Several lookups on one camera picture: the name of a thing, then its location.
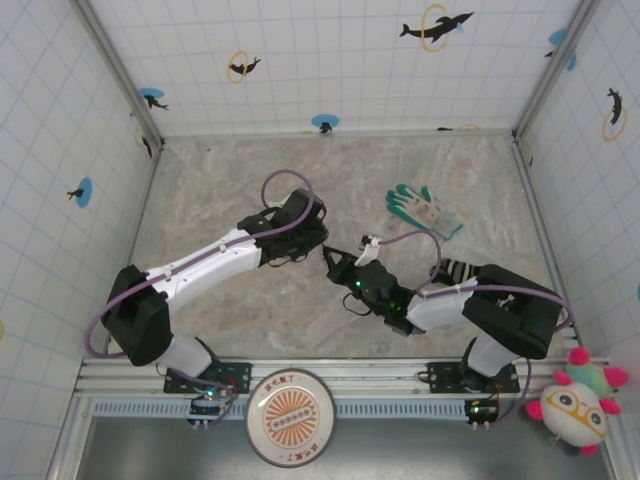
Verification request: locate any black white striped sock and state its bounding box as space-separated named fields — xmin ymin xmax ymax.
xmin=433 ymin=255 xmax=484 ymax=287

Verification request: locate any green and white work glove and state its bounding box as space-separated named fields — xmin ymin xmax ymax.
xmin=384 ymin=184 xmax=465 ymax=243

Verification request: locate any aluminium table edge bar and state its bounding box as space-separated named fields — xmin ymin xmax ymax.
xmin=160 ymin=128 xmax=517 ymax=140
xmin=124 ymin=142 xmax=166 ymax=274
xmin=512 ymin=139 xmax=581 ymax=346

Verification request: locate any dolphin on blue circle sticker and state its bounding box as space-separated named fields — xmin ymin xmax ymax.
xmin=138 ymin=87 xmax=170 ymax=112
xmin=310 ymin=113 xmax=341 ymax=135
xmin=66 ymin=177 xmax=95 ymax=209
xmin=543 ymin=28 xmax=579 ymax=71

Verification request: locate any round plate with orange print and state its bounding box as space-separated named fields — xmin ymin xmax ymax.
xmin=244 ymin=368 xmax=337 ymax=468

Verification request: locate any white pink plush toy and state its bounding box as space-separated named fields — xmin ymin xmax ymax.
xmin=524 ymin=347 xmax=630 ymax=457

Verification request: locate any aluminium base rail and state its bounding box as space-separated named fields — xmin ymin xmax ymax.
xmin=73 ymin=356 xmax=612 ymax=400

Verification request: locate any white slotted cable duct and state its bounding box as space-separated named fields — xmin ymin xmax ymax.
xmin=92 ymin=399 xmax=526 ymax=420

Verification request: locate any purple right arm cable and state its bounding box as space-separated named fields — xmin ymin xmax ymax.
xmin=378 ymin=229 xmax=574 ymax=431

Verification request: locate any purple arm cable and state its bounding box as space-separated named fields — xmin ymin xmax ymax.
xmin=378 ymin=229 xmax=574 ymax=431
xmin=85 ymin=168 xmax=316 ymax=427

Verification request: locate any large dolphin yellow ring sticker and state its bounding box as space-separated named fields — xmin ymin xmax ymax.
xmin=398 ymin=3 xmax=475 ymax=54

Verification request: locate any aluminium corner post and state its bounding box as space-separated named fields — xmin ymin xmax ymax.
xmin=510 ymin=0 xmax=604 ymax=144
xmin=73 ymin=0 xmax=166 ymax=151

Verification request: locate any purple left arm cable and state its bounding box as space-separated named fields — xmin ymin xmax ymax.
xmin=85 ymin=168 xmax=316 ymax=427

